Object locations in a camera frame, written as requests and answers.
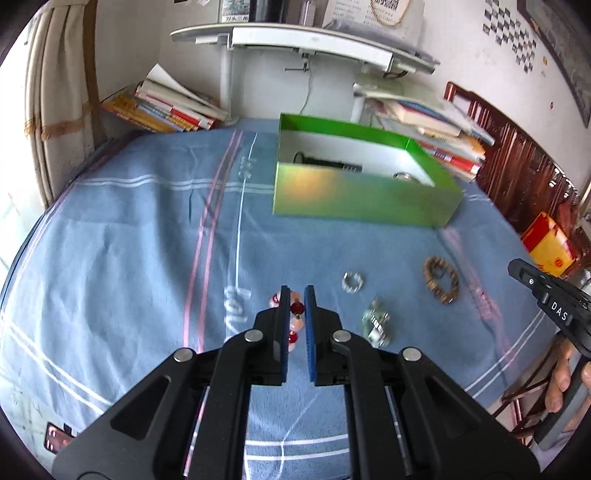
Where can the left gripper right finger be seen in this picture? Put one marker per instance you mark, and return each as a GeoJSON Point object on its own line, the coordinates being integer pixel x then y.
{"type": "Point", "coordinates": [406, 418]}

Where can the person's right hand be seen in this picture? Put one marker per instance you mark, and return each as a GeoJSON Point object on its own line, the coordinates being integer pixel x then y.
{"type": "Point", "coordinates": [559, 383]}

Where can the silver metal bangle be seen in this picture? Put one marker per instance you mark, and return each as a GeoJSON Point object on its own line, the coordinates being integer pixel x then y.
{"type": "Point", "coordinates": [407, 177]}

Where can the white desk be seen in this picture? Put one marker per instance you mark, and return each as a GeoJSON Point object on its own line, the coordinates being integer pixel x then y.
{"type": "Point", "coordinates": [269, 68]}

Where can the beige curtain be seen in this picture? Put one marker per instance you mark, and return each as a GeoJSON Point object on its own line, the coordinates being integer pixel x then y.
{"type": "Point", "coordinates": [63, 122]}

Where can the stack of books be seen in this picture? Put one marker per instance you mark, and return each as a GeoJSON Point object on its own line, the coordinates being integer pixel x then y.
{"type": "Point", "coordinates": [160, 104]}
{"type": "Point", "coordinates": [439, 126]}

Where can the left stack of books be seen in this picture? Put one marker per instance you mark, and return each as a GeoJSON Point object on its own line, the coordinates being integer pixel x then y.
{"type": "Point", "coordinates": [160, 104]}

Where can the blue striped bed sheet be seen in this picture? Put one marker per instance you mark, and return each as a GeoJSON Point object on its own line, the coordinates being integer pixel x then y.
{"type": "Point", "coordinates": [170, 241]}

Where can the dark red wooden headboard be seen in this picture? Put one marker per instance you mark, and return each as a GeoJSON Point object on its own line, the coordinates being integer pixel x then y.
{"type": "Point", "coordinates": [520, 178]}

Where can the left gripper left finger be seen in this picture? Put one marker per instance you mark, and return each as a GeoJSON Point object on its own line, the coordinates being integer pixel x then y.
{"type": "Point", "coordinates": [187, 418]}

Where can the yellow red bag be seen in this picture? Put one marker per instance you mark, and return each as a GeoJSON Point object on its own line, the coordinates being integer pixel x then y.
{"type": "Point", "coordinates": [548, 245]}

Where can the right stack of books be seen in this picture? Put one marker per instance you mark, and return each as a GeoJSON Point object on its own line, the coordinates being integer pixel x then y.
{"type": "Point", "coordinates": [439, 126]}

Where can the black item in box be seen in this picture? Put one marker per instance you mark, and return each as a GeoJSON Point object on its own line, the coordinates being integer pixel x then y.
{"type": "Point", "coordinates": [300, 158]}

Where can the green holographic box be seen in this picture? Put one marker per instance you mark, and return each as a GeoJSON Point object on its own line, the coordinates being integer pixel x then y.
{"type": "Point", "coordinates": [372, 195]}

